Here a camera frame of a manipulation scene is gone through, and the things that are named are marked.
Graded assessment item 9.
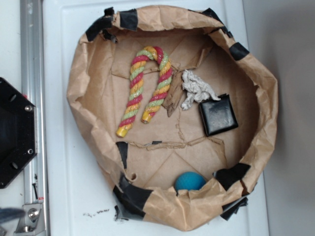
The blue ball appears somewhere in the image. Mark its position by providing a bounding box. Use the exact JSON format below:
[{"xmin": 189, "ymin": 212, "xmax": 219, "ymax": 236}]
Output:
[{"xmin": 175, "ymin": 172, "xmax": 206, "ymax": 191}]

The brown paper bag bin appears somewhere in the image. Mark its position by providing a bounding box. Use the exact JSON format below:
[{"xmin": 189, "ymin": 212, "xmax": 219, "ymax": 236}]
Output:
[{"xmin": 67, "ymin": 5, "xmax": 278, "ymax": 231}]

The brown wood scrap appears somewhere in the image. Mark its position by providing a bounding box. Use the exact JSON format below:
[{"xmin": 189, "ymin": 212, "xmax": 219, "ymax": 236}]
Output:
[{"xmin": 162, "ymin": 71, "xmax": 184, "ymax": 117}]

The black square leather pouch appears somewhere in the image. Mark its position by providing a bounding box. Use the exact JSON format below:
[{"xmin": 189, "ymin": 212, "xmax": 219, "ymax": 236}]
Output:
[{"xmin": 199, "ymin": 94, "xmax": 238, "ymax": 136}]

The multicolour twisted rope toy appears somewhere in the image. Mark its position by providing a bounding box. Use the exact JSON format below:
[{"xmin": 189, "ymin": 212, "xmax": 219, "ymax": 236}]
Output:
[{"xmin": 116, "ymin": 46, "xmax": 173, "ymax": 138}]

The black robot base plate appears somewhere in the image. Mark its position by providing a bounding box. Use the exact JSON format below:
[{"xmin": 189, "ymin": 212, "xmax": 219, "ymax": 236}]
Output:
[{"xmin": 0, "ymin": 78, "xmax": 36, "ymax": 189}]

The aluminium extrusion rail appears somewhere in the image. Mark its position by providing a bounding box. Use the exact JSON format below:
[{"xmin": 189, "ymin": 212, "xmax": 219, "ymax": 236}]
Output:
[{"xmin": 20, "ymin": 0, "xmax": 50, "ymax": 236}]

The metal corner bracket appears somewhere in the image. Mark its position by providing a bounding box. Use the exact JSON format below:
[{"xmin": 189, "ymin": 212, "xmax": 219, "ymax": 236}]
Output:
[{"xmin": 14, "ymin": 203, "xmax": 45, "ymax": 236}]

